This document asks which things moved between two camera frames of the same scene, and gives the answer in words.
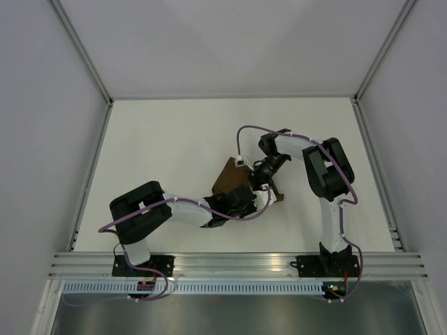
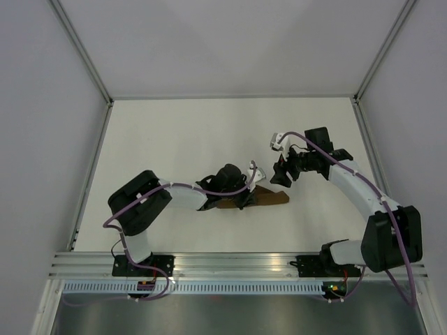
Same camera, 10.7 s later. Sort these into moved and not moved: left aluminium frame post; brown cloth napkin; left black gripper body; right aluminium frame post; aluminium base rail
Moved: left black gripper body; brown cloth napkin
Not moved: left aluminium frame post; right aluminium frame post; aluminium base rail
